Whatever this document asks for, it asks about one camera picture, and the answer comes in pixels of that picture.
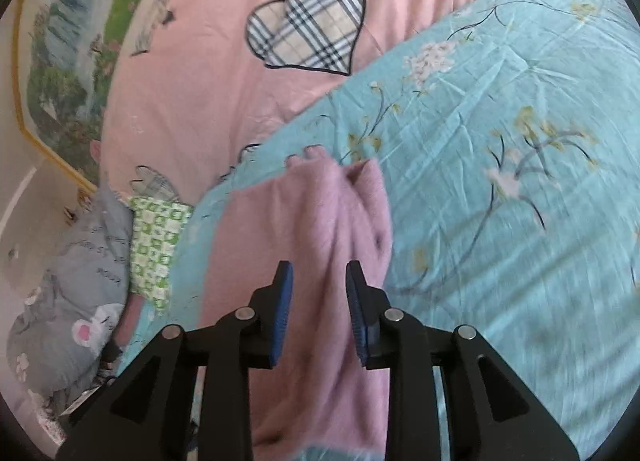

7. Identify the mauve knit sweater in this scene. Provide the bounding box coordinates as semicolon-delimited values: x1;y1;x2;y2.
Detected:
200;147;393;460

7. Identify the grey printed pillow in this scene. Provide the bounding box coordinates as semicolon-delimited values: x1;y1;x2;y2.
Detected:
6;184;132;415

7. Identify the green checkered small pillow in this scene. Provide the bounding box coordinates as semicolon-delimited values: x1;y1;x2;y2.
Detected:
130;196;193;311

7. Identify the turquoise floral quilt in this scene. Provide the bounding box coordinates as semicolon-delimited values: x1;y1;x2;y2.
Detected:
124;0;639;458

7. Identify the pink heart-patterned duvet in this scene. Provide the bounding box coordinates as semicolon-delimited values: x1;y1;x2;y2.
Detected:
92;0;474;204

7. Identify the gold framed floral painting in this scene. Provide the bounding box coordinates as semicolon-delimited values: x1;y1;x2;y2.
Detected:
12;0;166;191

